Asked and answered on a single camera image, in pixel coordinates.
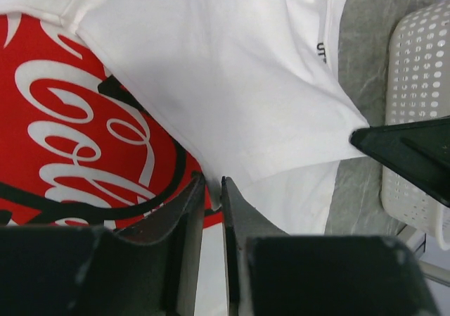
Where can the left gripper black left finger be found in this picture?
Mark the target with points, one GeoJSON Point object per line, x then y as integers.
{"type": "Point", "coordinates": [150, 268]}

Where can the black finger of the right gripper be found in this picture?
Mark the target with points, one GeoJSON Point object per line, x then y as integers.
{"type": "Point", "coordinates": [417, 151]}

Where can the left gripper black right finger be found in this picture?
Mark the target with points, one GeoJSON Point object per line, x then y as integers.
{"type": "Point", "coordinates": [270, 272]}

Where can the white t-shirt red print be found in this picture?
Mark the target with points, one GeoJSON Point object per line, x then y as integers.
{"type": "Point", "coordinates": [105, 102]}

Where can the silver clothes rail stand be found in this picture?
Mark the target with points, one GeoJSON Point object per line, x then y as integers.
{"type": "Point", "coordinates": [433, 260]}

